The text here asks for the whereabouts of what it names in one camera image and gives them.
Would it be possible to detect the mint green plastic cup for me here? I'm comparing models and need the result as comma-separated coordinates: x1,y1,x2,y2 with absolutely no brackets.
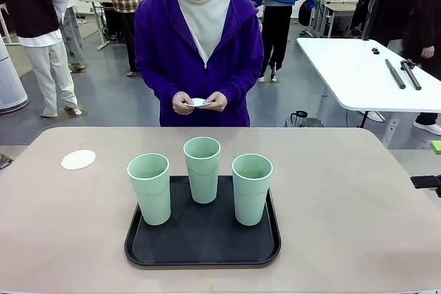
183,137,222,204
127,153,172,226
232,154,274,227

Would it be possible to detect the white scalloped paper coaster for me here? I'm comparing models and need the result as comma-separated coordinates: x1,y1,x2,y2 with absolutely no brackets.
61,149,97,171
183,96,215,108

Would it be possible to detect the person's left forearm purple sleeve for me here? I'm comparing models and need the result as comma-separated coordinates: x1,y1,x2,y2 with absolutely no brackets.
220,56,265,102

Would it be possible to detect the person's right forearm purple sleeve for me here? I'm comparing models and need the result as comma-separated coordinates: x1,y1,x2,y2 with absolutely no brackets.
134,56,182,102

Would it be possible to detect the person's right hand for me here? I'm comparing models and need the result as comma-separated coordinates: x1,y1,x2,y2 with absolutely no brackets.
172,91,198,115

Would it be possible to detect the person's left hand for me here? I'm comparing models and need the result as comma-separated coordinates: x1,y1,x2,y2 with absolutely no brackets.
201,91,229,112

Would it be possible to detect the black rod with clamp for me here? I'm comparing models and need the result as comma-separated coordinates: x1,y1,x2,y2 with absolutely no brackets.
400,59,422,91

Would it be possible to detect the white cylindrical air purifier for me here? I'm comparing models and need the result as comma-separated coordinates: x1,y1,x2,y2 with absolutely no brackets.
0,37,29,114

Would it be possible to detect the plain black metal rod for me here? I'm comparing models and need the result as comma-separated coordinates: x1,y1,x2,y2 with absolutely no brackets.
384,59,407,90

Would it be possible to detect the white side table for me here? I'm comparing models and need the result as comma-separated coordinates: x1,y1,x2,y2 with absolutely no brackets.
296,37,441,147

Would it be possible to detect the person in grey trousers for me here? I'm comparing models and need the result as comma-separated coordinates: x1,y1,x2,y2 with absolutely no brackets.
51,0,87,74

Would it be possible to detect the person in black coat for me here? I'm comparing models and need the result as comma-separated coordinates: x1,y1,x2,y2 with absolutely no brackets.
349,0,441,136

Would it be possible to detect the person in black tee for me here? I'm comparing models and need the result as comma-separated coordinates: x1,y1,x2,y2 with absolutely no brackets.
0,0,83,118

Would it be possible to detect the grey framed background desk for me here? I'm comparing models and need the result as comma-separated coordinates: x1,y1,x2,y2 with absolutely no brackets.
311,0,359,39

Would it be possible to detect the black hanging bag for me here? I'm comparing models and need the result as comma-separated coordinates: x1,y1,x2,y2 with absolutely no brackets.
298,0,313,27

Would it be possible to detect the person in purple hoodie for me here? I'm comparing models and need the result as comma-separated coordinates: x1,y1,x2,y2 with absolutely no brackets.
134,0,265,128

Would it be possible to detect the black plastic serving tray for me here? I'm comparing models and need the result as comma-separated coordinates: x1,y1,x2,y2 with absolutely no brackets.
124,175,282,267

